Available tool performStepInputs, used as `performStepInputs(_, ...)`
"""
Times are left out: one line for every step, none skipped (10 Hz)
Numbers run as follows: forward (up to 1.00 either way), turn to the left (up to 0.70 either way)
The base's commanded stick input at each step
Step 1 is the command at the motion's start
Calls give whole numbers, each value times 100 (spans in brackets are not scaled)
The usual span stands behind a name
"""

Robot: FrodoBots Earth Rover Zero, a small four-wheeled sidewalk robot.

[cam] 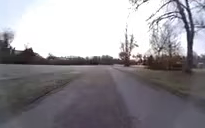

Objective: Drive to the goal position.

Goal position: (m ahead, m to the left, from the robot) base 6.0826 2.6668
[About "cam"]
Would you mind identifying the slender bare tree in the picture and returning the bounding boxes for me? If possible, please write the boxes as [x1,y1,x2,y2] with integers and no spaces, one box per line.
[118,24,139,68]

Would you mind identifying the distant row of trees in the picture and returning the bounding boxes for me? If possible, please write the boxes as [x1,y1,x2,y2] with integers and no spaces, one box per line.
[0,48,124,66]

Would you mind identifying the grey asphalt path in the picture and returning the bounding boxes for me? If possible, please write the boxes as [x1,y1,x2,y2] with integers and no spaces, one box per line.
[0,64,205,128]

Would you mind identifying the brown bushes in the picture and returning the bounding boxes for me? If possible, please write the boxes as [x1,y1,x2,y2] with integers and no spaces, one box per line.
[144,54,186,71]

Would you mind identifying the group of bare trees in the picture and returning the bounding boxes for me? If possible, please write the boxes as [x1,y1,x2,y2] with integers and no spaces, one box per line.
[148,21,184,59]

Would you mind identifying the frosty grass field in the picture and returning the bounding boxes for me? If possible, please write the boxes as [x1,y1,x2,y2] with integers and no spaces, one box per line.
[0,63,106,126]

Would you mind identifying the large bare tree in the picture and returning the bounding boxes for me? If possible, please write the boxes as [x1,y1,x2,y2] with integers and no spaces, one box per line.
[128,0,205,74]

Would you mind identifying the grass lawn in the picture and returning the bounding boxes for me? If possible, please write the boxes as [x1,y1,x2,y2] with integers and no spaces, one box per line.
[113,64,205,111]

